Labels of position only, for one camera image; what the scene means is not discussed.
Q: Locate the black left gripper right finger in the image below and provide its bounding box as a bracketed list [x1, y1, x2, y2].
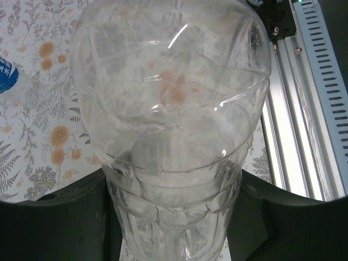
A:
[227, 170, 348, 261]

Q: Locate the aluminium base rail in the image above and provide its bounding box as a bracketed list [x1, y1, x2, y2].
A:
[259, 35, 348, 203]

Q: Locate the clear unlabelled plastic bottle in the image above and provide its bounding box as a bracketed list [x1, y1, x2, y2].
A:
[70, 0, 272, 261]

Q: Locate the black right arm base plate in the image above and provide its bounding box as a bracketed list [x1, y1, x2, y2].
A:
[255, 0, 297, 43]

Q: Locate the white slotted cable duct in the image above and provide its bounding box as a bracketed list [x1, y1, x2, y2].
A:
[291, 0, 348, 175]

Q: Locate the blue label plastic bottle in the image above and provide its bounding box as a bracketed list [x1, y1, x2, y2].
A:
[0, 55, 49, 110]

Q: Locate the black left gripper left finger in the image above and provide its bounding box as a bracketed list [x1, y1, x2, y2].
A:
[0, 168, 123, 261]

